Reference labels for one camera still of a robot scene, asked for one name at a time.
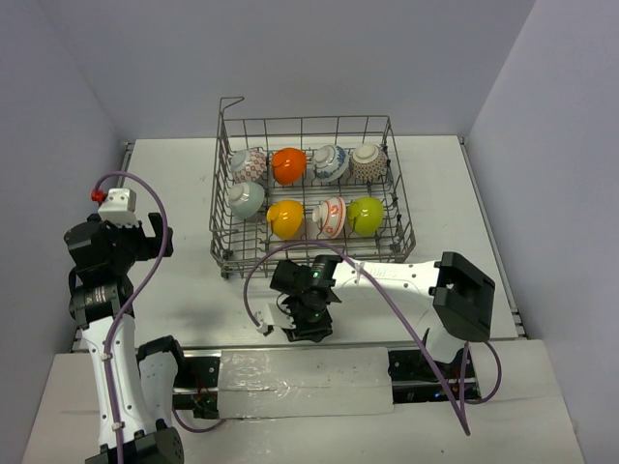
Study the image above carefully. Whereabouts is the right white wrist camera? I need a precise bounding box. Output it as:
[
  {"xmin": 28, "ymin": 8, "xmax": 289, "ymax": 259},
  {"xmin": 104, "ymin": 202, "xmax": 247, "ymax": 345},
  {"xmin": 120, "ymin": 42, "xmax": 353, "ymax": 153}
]
[{"xmin": 253, "ymin": 303, "xmax": 296, "ymax": 336}]

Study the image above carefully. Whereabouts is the orange bowl white inside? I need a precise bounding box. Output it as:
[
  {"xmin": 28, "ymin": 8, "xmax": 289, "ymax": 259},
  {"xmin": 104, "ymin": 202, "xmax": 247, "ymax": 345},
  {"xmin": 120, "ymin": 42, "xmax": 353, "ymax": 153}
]
[{"xmin": 271, "ymin": 147, "xmax": 307, "ymax": 186}]

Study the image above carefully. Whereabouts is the blue triangle pattern bowl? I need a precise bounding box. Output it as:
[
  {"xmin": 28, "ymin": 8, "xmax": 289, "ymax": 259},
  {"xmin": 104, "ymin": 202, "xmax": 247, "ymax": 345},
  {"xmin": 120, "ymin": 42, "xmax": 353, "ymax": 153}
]
[{"xmin": 229, "ymin": 149, "xmax": 267, "ymax": 184}]

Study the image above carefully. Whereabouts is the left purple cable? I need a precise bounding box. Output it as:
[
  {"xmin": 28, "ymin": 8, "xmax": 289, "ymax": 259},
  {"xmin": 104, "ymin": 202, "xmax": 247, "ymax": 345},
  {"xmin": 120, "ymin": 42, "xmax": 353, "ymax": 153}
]
[{"xmin": 92, "ymin": 172, "xmax": 228, "ymax": 464}]

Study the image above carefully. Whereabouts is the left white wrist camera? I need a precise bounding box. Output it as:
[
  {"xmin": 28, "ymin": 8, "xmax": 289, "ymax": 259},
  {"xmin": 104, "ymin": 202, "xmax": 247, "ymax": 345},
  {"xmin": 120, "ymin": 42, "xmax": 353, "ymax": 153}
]
[{"xmin": 88, "ymin": 188, "xmax": 139, "ymax": 228}]

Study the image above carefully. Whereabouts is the blue floral bowl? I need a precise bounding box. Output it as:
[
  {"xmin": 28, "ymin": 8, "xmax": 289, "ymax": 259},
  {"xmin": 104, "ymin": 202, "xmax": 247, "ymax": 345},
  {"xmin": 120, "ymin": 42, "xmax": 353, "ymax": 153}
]
[{"xmin": 312, "ymin": 145, "xmax": 350, "ymax": 183}]

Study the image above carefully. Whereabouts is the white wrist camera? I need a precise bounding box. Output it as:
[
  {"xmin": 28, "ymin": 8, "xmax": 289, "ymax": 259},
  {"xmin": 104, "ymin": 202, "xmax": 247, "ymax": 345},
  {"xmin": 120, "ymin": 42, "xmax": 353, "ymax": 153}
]
[
  {"xmin": 253, "ymin": 303, "xmax": 296, "ymax": 336},
  {"xmin": 88, "ymin": 188, "xmax": 139, "ymax": 228}
]

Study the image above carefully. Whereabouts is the lime green bowl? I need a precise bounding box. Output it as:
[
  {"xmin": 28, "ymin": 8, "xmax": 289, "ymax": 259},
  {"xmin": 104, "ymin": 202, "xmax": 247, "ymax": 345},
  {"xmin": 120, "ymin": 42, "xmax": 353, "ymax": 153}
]
[{"xmin": 346, "ymin": 196, "xmax": 384, "ymax": 237}]

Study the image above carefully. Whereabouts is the yellow-orange bowl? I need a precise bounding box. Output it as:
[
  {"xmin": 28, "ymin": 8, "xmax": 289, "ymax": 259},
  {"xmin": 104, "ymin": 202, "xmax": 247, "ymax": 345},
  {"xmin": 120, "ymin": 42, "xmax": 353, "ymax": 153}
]
[{"xmin": 266, "ymin": 199, "xmax": 304, "ymax": 240}]

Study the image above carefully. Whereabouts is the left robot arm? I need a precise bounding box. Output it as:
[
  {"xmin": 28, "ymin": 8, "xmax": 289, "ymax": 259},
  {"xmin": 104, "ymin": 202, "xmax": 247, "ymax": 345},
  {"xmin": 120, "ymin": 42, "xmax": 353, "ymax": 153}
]
[{"xmin": 64, "ymin": 213, "xmax": 189, "ymax": 463}]

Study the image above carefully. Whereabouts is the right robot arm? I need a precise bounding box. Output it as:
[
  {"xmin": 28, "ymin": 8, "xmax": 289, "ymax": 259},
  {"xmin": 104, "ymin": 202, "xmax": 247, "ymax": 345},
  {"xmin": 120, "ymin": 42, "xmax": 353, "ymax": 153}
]
[{"xmin": 270, "ymin": 251, "xmax": 495, "ymax": 378}]

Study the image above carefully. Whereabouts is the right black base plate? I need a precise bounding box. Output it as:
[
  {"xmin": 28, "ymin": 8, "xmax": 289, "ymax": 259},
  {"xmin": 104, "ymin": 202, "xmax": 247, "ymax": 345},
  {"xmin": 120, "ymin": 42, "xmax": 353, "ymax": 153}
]
[{"xmin": 388, "ymin": 349, "xmax": 481, "ymax": 404}]

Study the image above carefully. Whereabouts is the orange white patterned bowl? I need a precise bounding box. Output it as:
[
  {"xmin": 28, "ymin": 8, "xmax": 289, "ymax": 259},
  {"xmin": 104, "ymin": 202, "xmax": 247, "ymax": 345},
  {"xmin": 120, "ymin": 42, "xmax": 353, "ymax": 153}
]
[{"xmin": 311, "ymin": 196, "xmax": 346, "ymax": 239}]

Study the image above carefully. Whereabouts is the grey patterned bowl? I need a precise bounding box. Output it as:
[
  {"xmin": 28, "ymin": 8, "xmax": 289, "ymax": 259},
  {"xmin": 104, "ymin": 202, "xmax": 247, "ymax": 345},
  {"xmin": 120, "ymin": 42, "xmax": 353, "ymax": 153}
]
[{"xmin": 350, "ymin": 143, "xmax": 387, "ymax": 183}]

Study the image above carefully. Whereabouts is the grey wire dish rack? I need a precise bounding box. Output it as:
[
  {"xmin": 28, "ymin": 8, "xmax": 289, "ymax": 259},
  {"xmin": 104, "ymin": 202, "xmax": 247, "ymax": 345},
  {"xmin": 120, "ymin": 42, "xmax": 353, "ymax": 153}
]
[{"xmin": 209, "ymin": 97, "xmax": 417, "ymax": 278}]

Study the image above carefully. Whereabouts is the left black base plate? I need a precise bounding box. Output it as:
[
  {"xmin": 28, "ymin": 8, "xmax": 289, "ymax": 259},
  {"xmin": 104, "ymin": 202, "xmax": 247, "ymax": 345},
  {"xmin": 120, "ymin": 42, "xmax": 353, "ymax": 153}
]
[{"xmin": 172, "ymin": 356, "xmax": 221, "ymax": 420}]

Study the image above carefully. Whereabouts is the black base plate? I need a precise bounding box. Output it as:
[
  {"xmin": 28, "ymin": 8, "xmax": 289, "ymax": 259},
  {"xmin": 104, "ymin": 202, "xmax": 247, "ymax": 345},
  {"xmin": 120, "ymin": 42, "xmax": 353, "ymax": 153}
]
[
  {"xmin": 388, "ymin": 349, "xmax": 481, "ymax": 404},
  {"xmin": 172, "ymin": 356, "xmax": 221, "ymax": 420}
]

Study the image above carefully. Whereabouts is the light teal bowl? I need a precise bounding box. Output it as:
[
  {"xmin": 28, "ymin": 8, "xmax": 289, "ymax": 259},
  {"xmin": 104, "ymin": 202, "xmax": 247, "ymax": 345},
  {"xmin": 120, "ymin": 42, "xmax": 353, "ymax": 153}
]
[{"xmin": 227, "ymin": 182, "xmax": 265, "ymax": 219}]

